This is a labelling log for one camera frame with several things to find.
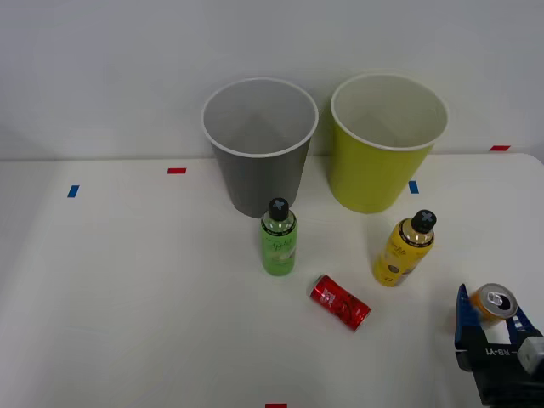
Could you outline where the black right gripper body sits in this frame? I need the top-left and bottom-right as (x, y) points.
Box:
(453, 338), (544, 408)

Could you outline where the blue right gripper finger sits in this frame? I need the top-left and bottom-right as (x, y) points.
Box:
(507, 311), (544, 345)
(453, 283), (487, 350)

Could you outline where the orange drink can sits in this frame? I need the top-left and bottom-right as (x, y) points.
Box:
(468, 282), (520, 333)

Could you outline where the yellow plastic bottle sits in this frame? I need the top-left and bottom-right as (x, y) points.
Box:
(372, 208), (438, 287)

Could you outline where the red drink can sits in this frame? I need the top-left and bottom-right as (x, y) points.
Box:
(306, 274), (372, 333)

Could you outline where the yellow-green plastic waste bin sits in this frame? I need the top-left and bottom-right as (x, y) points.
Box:
(329, 72), (451, 215)

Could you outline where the green plastic bottle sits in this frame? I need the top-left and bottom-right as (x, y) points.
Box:
(259, 197), (299, 277)

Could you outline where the grey plastic waste bin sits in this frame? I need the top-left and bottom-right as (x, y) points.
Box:
(200, 76), (320, 219)

